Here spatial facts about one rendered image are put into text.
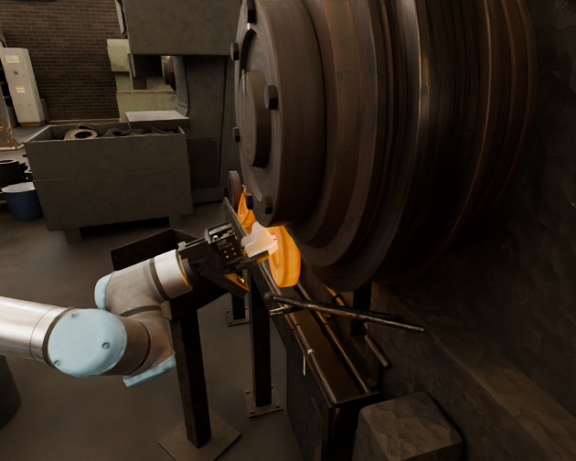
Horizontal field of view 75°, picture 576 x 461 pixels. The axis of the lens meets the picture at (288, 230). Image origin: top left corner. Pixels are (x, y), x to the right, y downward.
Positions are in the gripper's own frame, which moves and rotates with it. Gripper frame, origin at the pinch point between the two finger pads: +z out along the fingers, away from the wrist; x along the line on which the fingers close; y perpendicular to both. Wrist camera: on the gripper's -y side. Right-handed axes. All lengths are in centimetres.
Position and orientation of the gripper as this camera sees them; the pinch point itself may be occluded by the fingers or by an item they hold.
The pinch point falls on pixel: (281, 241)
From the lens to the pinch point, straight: 78.5
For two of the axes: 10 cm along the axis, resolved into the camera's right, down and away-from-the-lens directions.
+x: -2.8, -3.9, 8.8
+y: -2.6, -8.5, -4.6
